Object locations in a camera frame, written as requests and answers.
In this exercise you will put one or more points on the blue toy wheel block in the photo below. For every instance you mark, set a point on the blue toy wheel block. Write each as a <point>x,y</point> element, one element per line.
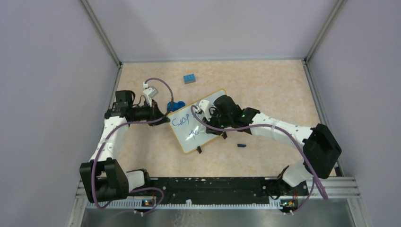
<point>174,106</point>

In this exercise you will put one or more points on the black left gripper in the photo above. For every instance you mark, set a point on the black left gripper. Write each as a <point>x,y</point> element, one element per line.
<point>155,114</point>

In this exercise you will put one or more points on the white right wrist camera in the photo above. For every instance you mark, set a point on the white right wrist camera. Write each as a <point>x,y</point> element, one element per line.
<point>203,107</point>

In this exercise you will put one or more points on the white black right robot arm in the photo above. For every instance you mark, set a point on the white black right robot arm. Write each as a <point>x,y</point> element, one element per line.
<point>317,145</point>

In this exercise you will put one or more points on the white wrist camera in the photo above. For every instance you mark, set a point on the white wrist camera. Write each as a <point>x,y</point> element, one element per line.
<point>149,92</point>
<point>203,107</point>

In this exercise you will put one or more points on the white cable duct strip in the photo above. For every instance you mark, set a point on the white cable duct strip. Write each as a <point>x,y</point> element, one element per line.
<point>138,204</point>

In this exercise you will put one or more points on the black left board foot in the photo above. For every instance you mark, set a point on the black left board foot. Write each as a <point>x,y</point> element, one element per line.
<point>199,150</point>

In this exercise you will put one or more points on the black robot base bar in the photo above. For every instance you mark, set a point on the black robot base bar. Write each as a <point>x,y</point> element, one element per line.
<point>218,190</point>

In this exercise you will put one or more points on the yellow-framed whiteboard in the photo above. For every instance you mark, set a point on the yellow-framed whiteboard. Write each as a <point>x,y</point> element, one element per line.
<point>188,131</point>

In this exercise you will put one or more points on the blue lego brick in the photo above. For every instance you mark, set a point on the blue lego brick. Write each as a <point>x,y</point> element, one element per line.
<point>189,78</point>

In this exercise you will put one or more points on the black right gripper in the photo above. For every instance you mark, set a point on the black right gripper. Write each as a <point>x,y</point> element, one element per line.
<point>216,131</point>

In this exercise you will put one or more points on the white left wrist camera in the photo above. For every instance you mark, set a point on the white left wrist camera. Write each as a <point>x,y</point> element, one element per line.
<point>149,92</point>

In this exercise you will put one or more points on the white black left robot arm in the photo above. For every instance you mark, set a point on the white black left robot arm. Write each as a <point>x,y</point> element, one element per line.
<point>102,176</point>

